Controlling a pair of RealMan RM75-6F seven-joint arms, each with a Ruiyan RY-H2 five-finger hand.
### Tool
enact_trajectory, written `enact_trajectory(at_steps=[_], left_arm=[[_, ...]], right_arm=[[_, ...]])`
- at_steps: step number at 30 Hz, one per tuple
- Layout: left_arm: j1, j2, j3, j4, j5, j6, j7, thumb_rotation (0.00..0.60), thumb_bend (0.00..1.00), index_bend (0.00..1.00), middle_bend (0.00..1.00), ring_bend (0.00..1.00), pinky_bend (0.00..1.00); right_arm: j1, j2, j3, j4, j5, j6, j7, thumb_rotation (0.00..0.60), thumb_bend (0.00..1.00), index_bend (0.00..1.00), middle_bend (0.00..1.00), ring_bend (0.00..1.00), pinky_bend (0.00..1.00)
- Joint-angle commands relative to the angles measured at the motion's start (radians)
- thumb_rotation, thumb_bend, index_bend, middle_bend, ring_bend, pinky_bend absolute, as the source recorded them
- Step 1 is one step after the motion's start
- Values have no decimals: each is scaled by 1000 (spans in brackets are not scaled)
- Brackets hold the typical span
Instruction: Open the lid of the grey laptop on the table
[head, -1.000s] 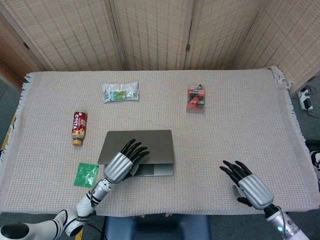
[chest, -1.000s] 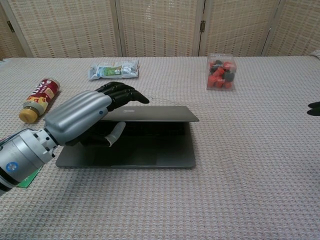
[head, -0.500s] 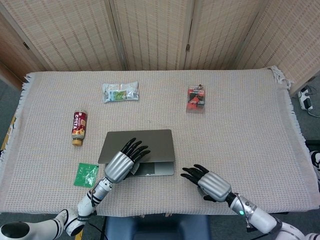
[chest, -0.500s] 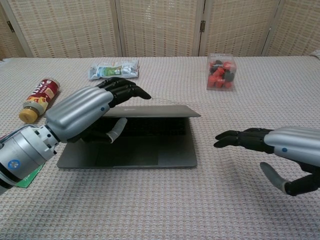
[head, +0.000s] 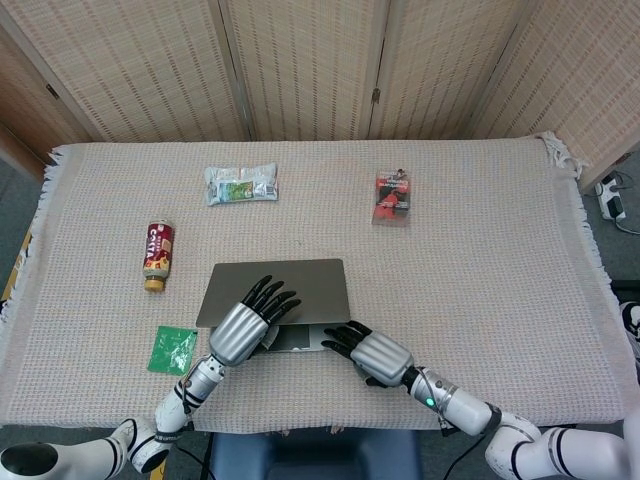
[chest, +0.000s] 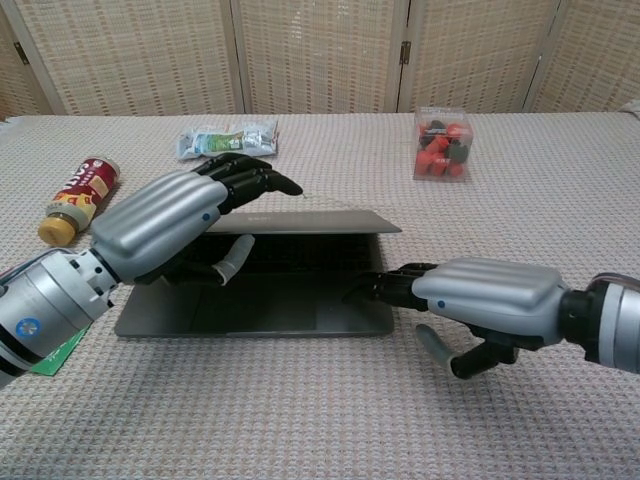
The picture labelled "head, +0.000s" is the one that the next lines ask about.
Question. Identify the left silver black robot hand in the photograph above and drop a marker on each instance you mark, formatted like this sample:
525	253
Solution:
240	332

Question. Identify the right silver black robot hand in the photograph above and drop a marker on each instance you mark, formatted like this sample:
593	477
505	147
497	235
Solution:
380	357

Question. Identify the silver grey laptop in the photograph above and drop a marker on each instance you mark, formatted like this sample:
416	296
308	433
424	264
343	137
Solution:
315	290

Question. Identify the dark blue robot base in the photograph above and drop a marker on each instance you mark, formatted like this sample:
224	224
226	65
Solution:
310	460

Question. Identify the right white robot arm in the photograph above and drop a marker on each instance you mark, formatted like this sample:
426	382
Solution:
470	410

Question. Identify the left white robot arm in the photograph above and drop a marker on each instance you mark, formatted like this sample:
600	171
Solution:
170	410

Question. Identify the green tea sachet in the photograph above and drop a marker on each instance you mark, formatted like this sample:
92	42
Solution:
167	350

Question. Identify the beige waffle-weave tablecloth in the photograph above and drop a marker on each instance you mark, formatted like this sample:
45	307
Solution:
475	300

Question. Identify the Costa coffee bottle yellow cap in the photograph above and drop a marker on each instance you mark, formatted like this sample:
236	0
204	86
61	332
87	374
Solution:
159	250

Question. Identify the white green snack packet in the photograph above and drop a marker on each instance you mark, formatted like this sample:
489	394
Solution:
240	187

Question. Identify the red black packet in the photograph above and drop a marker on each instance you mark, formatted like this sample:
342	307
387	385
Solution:
392	200

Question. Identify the white black sneaker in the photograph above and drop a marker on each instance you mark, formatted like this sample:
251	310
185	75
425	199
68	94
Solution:
632	320

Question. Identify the woven folding screen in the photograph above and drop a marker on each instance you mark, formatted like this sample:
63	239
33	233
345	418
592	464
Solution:
320	65

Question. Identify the white power strip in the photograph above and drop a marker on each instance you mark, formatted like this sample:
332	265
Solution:
607	192

